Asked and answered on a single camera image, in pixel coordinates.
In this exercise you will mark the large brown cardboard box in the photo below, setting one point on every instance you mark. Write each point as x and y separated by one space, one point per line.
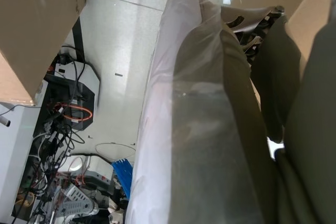
34 24

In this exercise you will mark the white perforated metal bracket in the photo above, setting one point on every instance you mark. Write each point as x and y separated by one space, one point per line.
76 198

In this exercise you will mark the grey and white device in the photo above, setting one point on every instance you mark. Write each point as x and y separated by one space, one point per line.
101 169

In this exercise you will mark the black and white machine base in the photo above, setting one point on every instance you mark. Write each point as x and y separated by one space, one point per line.
88 87

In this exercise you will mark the black upright strip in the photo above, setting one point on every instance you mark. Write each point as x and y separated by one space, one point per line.
78 37

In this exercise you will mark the blue plastic ribbed part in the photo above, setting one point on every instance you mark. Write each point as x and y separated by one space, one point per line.
123 175

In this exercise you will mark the black table cloth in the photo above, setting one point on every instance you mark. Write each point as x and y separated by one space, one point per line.
315 134

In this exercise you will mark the plastic-wrapped white roll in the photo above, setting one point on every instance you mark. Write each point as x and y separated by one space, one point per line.
162 103

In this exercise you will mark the white cabinet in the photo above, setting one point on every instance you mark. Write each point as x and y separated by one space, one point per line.
18 132

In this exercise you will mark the black chair base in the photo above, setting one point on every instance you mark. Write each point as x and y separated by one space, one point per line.
260 26

